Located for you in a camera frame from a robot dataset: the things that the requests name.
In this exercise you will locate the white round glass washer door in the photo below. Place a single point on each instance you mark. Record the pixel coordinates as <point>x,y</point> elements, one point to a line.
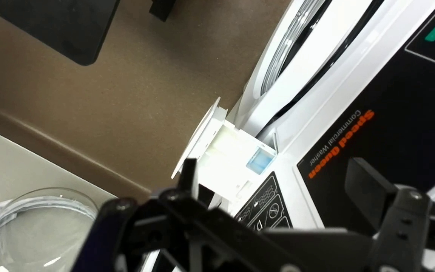
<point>31,236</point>
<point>324,50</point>

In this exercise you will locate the black washer instruction label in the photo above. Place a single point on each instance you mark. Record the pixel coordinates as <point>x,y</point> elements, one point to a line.
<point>271,201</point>

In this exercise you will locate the black button control panel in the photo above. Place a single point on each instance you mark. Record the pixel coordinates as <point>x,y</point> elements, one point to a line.
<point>404,115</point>

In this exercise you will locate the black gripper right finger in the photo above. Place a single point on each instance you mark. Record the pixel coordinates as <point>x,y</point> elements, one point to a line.
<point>404,231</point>

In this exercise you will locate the black floor base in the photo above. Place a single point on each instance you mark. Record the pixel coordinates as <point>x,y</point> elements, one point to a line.
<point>52,24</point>

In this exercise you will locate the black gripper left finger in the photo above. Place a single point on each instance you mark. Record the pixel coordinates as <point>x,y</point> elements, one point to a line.
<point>143,236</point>

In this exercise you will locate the white detergent drawer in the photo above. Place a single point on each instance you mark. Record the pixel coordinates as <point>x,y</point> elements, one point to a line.
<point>228,151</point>

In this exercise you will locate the white washer with number card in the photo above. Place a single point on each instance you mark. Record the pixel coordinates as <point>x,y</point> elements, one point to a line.
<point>379,50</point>

